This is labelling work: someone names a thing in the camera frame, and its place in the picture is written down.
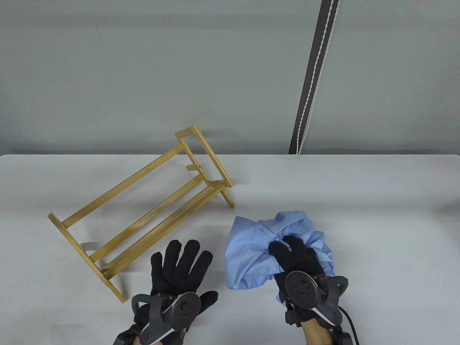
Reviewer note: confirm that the person's left hand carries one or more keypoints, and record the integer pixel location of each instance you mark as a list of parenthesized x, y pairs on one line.
[(179, 269)]

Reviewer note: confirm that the person's right hand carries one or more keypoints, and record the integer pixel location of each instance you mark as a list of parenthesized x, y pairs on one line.
[(294, 257)]

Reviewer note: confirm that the blue long-sleeve shirt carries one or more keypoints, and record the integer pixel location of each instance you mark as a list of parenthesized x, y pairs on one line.
[(248, 251)]

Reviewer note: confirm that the wooden book rack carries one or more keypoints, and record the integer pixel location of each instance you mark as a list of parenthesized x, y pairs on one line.
[(151, 215)]

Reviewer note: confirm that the person's right forearm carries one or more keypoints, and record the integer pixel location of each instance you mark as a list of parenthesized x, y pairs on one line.
[(316, 334)]

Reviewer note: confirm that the grey right hand controller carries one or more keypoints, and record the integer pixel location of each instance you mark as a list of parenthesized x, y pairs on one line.
[(302, 289)]

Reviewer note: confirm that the grey hand controller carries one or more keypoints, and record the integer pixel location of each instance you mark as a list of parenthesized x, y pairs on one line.
[(302, 289), (185, 311)]

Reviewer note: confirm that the grey left hand controller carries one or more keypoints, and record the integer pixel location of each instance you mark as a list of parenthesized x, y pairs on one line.
[(185, 311)]

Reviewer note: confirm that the dark vertical wall strip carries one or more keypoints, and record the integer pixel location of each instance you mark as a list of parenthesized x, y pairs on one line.
[(312, 72)]

